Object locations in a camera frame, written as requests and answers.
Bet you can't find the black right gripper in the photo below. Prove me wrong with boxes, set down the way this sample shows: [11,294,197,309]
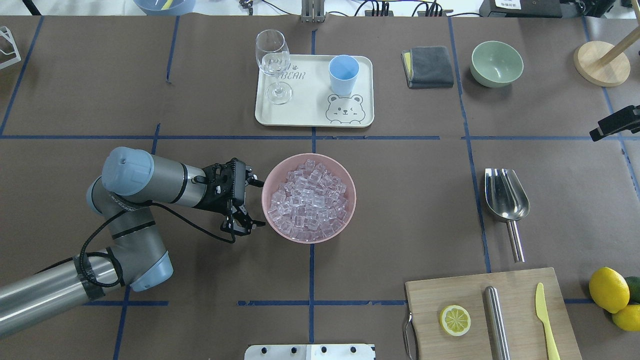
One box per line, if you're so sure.
[589,105,640,142]

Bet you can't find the blue bowl with fork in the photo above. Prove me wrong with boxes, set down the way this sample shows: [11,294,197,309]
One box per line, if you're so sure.
[134,0,196,16]

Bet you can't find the metal ice scoop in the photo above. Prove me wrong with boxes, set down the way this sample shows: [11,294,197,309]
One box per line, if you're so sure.
[484,168,531,263]

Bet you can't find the green bowl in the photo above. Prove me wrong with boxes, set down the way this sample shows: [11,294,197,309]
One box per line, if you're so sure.
[470,40,524,88]

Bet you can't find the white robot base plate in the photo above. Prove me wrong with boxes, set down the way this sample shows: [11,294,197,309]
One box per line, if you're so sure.
[244,343,377,360]

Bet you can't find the wooden round stand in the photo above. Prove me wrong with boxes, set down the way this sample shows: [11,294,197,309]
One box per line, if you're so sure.
[573,0,640,88]

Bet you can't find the wooden cutting board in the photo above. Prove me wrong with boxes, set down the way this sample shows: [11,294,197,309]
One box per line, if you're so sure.
[403,267,583,360]

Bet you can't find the green lime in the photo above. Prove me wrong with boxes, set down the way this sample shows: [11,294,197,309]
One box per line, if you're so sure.
[624,276,640,305]

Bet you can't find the pink bowl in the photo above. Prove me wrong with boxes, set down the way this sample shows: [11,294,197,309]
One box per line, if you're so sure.
[261,153,357,244]

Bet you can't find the white wire cup rack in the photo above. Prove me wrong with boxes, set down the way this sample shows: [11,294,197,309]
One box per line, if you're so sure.
[0,26,22,69]

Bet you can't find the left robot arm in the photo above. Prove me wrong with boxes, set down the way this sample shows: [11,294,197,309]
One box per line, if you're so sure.
[0,146,265,338]

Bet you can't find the metal rod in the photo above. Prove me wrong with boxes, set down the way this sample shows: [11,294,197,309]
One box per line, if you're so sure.
[483,285,511,360]

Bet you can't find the lemon half slice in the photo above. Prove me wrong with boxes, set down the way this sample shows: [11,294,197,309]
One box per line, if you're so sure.
[439,304,471,337]

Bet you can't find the yellow lemon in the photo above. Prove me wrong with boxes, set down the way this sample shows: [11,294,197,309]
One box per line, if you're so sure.
[589,267,630,314]
[611,304,640,332]

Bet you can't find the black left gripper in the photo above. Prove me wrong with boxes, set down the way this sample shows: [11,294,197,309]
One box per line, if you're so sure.
[202,159,266,236]

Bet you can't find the cream bear tray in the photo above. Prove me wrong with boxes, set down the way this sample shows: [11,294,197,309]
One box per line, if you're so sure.
[254,54,375,128]

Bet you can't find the light blue cup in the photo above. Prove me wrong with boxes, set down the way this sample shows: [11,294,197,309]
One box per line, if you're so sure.
[328,54,360,96]

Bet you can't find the clear ice cubes pile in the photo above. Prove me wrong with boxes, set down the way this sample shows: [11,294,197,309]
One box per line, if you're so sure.
[267,159,349,240]

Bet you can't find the yellow plastic knife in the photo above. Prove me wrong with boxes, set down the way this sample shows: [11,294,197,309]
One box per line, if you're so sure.
[534,282,561,360]

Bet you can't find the grey folded cloth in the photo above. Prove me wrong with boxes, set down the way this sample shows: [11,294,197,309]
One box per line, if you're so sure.
[401,46,454,89]

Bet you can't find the clear wine glass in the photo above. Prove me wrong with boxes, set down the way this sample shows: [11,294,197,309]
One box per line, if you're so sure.
[254,29,293,105]

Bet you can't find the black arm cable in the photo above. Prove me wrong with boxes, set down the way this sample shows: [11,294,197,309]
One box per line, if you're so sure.
[79,177,237,288]

